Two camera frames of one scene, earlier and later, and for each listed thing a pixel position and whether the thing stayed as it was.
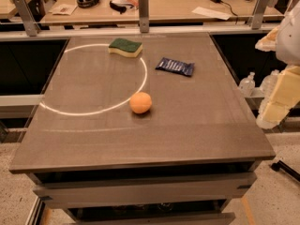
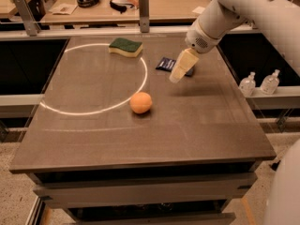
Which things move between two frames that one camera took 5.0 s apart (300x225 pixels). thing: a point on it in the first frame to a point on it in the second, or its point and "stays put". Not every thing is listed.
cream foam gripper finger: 285,96 to 187,60
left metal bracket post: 26,13 stays put
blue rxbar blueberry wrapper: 176,66 stays put
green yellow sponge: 127,48 stays put
